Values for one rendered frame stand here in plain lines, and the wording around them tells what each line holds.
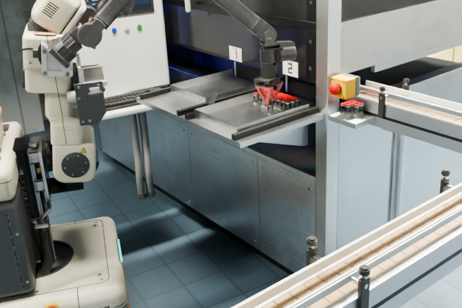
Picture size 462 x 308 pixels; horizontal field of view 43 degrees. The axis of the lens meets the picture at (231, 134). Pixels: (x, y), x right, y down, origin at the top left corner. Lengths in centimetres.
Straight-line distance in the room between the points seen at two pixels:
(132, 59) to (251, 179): 79
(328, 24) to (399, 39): 42
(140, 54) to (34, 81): 72
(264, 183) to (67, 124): 90
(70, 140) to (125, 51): 67
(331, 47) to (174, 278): 134
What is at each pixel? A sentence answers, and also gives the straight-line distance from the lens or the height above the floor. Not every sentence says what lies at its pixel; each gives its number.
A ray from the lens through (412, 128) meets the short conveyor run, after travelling 210.
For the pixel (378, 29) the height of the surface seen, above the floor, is 115.
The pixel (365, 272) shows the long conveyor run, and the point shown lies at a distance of 111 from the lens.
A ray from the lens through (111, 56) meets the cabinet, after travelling 277.
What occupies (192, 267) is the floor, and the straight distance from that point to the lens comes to 290.
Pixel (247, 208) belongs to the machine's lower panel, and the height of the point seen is 29.
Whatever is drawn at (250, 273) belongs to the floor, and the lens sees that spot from 283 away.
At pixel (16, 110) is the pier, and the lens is 481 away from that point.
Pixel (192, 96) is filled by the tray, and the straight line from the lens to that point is 238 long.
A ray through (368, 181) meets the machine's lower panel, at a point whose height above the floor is 52.
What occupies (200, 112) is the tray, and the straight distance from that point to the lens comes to 216.
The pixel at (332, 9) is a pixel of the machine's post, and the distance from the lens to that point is 210.
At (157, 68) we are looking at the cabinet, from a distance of 285.
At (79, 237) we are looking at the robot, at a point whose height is 28.
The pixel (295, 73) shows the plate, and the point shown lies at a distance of 226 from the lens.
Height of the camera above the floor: 163
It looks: 22 degrees down
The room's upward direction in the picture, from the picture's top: 3 degrees counter-clockwise
